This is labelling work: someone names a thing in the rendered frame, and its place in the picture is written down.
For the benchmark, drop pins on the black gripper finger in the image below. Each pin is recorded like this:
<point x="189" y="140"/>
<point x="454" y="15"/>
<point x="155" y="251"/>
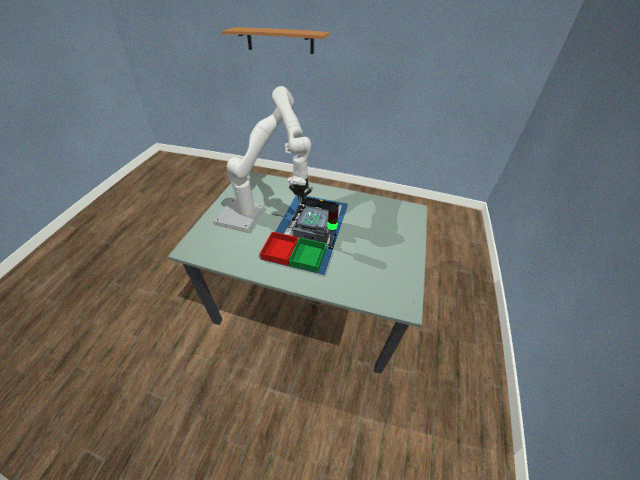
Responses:
<point x="296" y="192"/>
<point x="303" y="194"/>

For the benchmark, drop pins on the red bin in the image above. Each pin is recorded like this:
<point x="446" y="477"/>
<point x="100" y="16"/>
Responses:
<point x="278" y="248"/>

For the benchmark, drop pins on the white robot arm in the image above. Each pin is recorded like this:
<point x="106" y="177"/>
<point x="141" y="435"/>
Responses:
<point x="238" y="169"/>

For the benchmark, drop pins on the green bin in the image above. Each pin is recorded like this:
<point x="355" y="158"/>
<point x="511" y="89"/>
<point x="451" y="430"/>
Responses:
<point x="307" y="255"/>

